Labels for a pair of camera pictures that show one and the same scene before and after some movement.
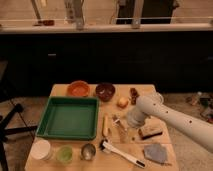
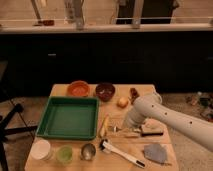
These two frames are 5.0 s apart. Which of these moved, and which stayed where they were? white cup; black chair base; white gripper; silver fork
Moved: silver fork
Stayed: black chair base; white cup; white gripper
